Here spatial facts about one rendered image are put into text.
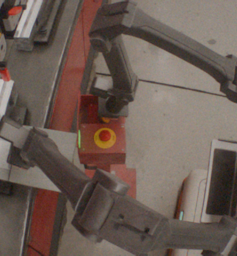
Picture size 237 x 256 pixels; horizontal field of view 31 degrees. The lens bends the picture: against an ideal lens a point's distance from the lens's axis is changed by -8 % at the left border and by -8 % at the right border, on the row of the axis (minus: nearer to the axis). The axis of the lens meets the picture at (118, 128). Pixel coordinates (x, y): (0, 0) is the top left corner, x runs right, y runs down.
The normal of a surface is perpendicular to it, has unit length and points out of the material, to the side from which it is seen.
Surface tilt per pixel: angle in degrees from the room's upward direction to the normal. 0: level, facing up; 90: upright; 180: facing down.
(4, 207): 0
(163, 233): 60
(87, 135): 0
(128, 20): 28
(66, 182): 54
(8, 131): 33
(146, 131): 0
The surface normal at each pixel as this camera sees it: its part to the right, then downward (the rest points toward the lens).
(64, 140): 0.01, -0.39
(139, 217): -0.31, -0.13
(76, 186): -0.78, -0.37
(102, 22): -0.63, -0.37
